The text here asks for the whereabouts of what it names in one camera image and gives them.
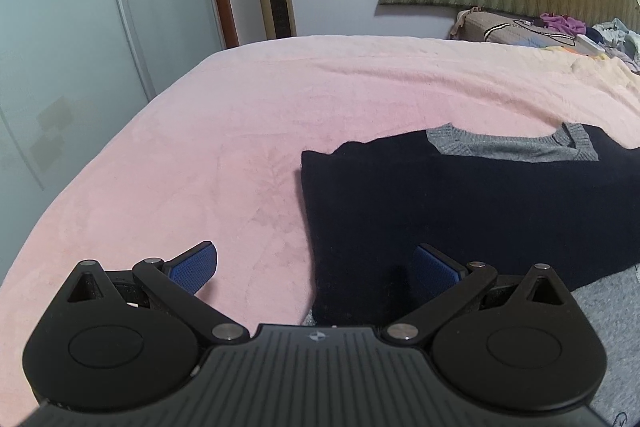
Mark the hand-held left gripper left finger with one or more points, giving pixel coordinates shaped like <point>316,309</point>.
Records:
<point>194,266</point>

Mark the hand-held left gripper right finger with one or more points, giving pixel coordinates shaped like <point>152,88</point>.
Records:
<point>434,268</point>

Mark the pink fleece blanket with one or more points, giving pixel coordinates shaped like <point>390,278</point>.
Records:
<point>200,132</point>

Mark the pale yellow blanket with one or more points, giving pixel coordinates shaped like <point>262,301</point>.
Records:
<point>607,77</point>

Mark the pile of clothes and pillow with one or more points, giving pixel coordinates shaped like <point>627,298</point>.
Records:
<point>492,29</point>

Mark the navy and grey knit sweater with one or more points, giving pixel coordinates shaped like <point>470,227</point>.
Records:
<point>450,217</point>

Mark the purple cloth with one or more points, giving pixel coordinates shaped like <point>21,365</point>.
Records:
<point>562,23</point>

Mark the white wardrobe with flower decals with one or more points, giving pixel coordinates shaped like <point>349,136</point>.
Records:
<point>75,47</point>

